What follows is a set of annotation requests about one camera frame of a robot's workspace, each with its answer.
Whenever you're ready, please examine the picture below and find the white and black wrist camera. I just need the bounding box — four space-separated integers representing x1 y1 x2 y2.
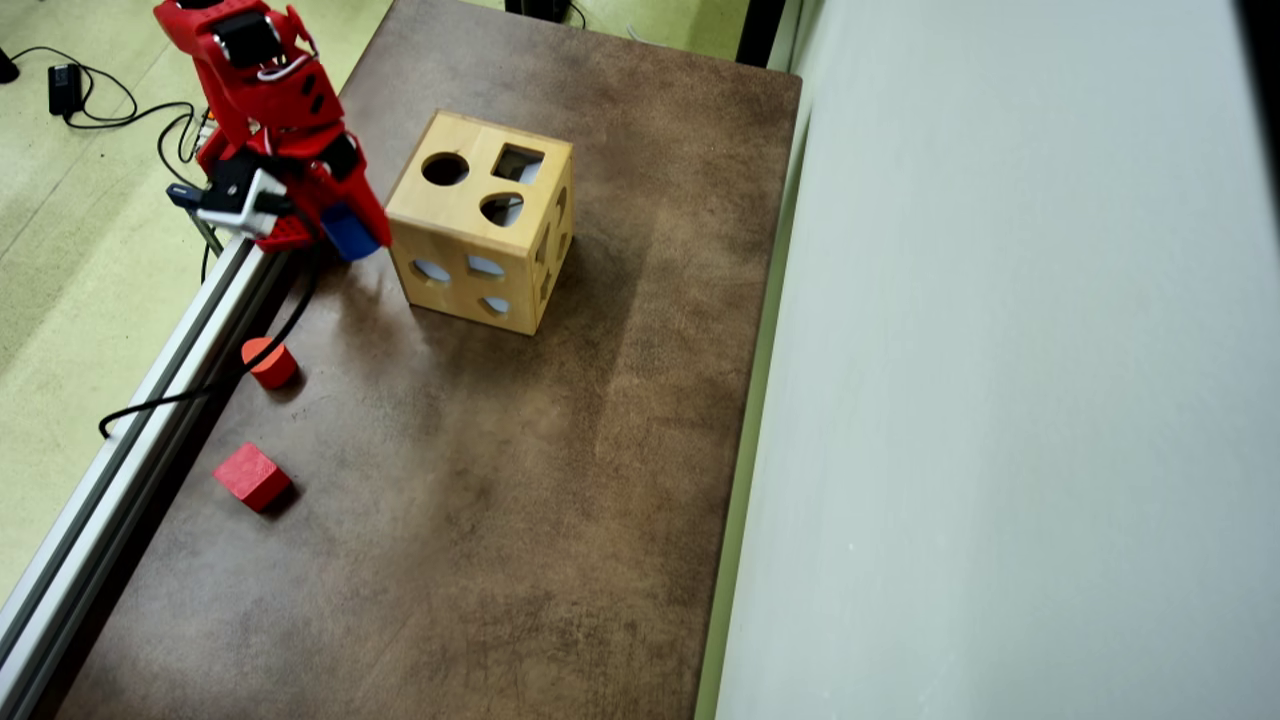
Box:
197 150 293 241

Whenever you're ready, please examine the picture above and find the blue cylinder block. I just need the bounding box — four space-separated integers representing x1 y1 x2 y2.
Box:
320 203 383 263

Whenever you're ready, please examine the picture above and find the orange-red rounded block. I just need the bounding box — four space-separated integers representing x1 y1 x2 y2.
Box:
241 337 300 391

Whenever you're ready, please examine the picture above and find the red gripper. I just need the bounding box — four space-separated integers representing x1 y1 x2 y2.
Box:
213 118 394 253

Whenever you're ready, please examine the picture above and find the black camera cable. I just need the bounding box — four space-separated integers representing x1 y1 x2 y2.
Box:
98 240 326 439

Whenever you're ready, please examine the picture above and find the red cube block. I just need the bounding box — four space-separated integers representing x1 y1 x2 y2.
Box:
212 442 294 514

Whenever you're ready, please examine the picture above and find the black power adapter with cable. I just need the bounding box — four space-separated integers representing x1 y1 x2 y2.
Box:
8 45 216 191

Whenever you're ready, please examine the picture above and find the black vertical post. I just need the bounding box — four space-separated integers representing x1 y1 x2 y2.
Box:
735 0 791 69

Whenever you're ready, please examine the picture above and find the aluminium profile rail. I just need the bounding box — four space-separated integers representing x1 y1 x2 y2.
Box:
0 235 291 720

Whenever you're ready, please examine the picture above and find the blue table clamp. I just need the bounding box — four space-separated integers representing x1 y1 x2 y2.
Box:
165 182 223 256

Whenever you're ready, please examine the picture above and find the wooden shape sorter box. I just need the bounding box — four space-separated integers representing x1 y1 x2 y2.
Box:
383 108 576 337

